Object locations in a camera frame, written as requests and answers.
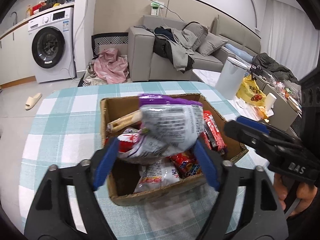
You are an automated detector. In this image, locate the patterned laundry basket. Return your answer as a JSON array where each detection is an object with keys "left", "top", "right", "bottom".
[{"left": 91, "top": 32, "right": 128, "bottom": 56}]

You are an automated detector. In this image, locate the white power strip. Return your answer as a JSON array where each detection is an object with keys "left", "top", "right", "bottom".
[{"left": 150, "top": 1, "right": 164, "bottom": 16}]

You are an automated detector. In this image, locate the white paper cup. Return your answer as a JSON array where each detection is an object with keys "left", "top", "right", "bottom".
[{"left": 265, "top": 93, "right": 277, "bottom": 111}]

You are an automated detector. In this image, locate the white red snack packet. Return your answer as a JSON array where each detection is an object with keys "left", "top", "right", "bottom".
[{"left": 134, "top": 159, "right": 180, "bottom": 193}]

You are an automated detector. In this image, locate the grey clothes pile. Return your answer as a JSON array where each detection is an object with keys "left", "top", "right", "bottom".
[{"left": 153, "top": 26, "right": 197, "bottom": 73}]

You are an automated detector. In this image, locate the pink cloth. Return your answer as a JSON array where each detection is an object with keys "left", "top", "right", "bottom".
[{"left": 94, "top": 48, "right": 129, "bottom": 84}]

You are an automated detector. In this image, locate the white washing machine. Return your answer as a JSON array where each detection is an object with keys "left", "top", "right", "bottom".
[{"left": 28, "top": 7, "right": 76, "bottom": 83}]

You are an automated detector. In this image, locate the red black noodle packet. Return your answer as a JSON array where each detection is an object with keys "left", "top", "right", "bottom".
[{"left": 202, "top": 111, "right": 227, "bottom": 155}]

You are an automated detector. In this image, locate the white kitchen cabinet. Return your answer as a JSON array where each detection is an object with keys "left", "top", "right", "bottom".
[{"left": 1, "top": 24, "right": 35, "bottom": 85}]

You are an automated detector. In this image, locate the yellow bottle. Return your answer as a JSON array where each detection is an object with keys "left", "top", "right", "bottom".
[{"left": 25, "top": 5, "right": 33, "bottom": 18}]

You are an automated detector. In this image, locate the purple snack bag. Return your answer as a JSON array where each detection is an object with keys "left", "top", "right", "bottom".
[{"left": 118, "top": 94, "right": 204, "bottom": 165}]

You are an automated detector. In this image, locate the teal checked tablecloth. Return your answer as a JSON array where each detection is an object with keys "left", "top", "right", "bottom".
[{"left": 18, "top": 81, "right": 240, "bottom": 239}]

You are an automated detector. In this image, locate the beige slipper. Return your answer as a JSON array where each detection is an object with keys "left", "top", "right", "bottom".
[{"left": 25, "top": 93, "right": 42, "bottom": 111}]

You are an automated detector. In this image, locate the white trash bin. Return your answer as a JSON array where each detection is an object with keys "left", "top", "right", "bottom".
[{"left": 215, "top": 57, "right": 247, "bottom": 100}]

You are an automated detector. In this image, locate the brown cardboard box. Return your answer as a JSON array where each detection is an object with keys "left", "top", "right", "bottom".
[{"left": 100, "top": 94, "right": 247, "bottom": 206}]

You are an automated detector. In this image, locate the yellow plastic bag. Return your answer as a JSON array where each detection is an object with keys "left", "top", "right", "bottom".
[{"left": 236, "top": 74, "right": 266, "bottom": 107}]

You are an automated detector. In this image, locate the dark green jacket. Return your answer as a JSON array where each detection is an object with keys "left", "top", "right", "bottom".
[{"left": 253, "top": 53, "right": 298, "bottom": 84}]

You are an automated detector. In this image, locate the grey square cushion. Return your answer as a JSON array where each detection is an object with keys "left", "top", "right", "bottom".
[{"left": 196, "top": 33, "right": 228, "bottom": 56}]

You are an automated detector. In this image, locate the red chip bag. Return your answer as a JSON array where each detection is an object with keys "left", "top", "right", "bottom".
[{"left": 169, "top": 151, "right": 202, "bottom": 179}]

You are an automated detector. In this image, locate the white curtain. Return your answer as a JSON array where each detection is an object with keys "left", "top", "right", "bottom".
[{"left": 260, "top": 0, "right": 319, "bottom": 80}]

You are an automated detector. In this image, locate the beige wafer packet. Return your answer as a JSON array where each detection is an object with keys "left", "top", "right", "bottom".
[{"left": 106, "top": 110, "right": 142, "bottom": 133}]

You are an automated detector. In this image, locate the light blue pillow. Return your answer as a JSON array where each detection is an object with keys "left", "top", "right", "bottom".
[{"left": 225, "top": 43, "right": 253, "bottom": 63}]

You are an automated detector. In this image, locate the right hand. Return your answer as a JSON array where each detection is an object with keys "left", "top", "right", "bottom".
[{"left": 273, "top": 173, "right": 318, "bottom": 217}]

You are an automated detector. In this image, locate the red box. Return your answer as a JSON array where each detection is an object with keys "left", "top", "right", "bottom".
[{"left": 32, "top": 2, "right": 46, "bottom": 15}]

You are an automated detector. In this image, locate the grey sofa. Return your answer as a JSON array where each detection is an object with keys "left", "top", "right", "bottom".
[{"left": 127, "top": 14, "right": 261, "bottom": 82}]

